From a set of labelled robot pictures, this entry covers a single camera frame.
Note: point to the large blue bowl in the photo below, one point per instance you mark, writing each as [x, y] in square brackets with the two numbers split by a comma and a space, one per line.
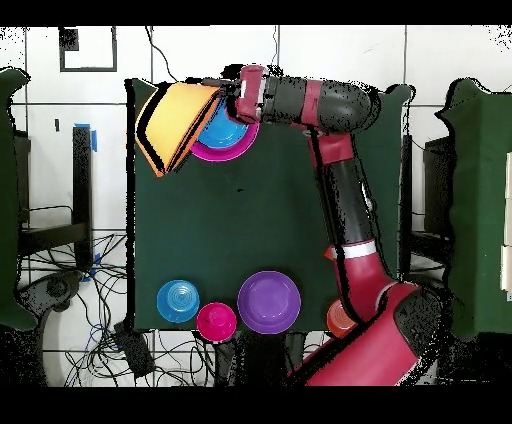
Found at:
[222, 134]

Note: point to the large orange bowl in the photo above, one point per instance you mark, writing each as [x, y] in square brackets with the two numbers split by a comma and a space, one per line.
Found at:
[176, 120]

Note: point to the large pink bowl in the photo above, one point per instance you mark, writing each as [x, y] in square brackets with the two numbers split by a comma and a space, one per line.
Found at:
[236, 154]

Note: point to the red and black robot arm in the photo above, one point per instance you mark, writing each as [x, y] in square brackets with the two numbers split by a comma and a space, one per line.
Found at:
[360, 280]

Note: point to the dark green tablecloth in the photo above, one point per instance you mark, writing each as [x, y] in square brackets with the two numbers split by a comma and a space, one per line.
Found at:
[260, 220]

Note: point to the blue floor tape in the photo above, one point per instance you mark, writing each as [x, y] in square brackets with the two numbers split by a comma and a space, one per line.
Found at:
[94, 140]

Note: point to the black metal stand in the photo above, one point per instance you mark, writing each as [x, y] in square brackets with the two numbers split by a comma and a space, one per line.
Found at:
[82, 180]
[436, 180]

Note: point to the purple bowl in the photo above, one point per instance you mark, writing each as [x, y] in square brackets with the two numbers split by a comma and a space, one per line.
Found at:
[268, 302]

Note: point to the small blue bowl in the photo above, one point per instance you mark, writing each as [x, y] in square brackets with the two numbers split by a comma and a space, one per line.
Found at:
[178, 302]

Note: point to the small crimson bowl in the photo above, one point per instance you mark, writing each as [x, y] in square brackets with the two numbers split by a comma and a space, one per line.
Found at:
[216, 322]

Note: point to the green cloth side table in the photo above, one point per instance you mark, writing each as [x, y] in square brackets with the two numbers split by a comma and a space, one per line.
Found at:
[480, 200]
[8, 200]

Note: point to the small orange bowl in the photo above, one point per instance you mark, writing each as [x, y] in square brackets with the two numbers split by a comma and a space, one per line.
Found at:
[338, 320]

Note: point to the black power strip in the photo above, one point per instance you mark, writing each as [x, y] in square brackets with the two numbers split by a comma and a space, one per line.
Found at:
[136, 352]

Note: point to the black square floor frame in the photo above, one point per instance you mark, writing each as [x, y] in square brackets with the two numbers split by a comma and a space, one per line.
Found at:
[88, 70]

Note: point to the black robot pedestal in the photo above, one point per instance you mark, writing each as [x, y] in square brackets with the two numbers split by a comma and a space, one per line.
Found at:
[260, 360]

